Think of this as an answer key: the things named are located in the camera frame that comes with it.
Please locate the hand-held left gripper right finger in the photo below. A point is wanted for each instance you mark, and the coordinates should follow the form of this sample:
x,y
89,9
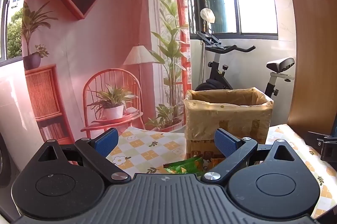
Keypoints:
x,y
226,143

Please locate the checked floral tablecloth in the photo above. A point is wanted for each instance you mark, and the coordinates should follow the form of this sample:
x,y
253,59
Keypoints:
x,y
147,145

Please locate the cardboard box with plastic liner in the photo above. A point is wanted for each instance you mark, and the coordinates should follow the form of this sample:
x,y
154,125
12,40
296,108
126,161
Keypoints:
x,y
229,118

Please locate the brown wooden panel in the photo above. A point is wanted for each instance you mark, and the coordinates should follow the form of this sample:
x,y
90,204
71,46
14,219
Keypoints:
x,y
313,42

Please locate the printed pink room backdrop cloth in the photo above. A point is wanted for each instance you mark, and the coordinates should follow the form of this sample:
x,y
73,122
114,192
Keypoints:
x,y
105,29

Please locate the black exercise bike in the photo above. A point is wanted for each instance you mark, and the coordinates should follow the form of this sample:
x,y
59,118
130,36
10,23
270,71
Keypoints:
x,y
218,74

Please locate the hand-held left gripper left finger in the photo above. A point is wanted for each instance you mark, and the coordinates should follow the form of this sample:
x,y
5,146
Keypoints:
x,y
106,142

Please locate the bright green snack packet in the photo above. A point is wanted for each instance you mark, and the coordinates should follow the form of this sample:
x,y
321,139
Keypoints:
x,y
184,167

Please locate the metal stand with white cover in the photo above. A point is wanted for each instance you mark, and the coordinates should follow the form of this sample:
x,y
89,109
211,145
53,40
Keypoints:
x,y
208,15

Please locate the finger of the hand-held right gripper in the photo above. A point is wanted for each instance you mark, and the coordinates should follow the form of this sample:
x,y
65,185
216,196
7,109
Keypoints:
x,y
329,150
316,135

